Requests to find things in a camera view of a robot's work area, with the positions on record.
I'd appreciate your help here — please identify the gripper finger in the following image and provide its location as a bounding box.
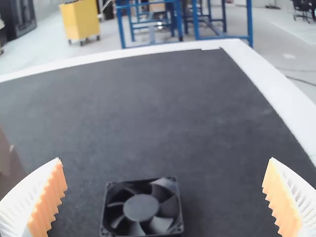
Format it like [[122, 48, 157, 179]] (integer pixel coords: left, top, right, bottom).
[[0, 157, 69, 237], [261, 157, 316, 237]]

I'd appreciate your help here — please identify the black square fan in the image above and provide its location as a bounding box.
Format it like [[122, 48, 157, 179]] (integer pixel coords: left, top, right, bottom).
[[99, 175, 185, 237]]

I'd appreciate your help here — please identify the black mat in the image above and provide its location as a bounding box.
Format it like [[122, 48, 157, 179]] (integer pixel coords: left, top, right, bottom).
[[0, 48, 316, 237]]

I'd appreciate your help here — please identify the yellow wheeled cart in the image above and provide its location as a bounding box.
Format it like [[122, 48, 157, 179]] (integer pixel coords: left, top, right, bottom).
[[58, 0, 101, 46]]

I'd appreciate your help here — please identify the black office chair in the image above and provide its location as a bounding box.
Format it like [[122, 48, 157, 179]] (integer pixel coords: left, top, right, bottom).
[[292, 0, 316, 24]]

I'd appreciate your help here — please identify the blue metal frame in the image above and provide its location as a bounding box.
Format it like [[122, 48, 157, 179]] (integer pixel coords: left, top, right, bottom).
[[182, 0, 254, 48], [115, 0, 185, 49]]

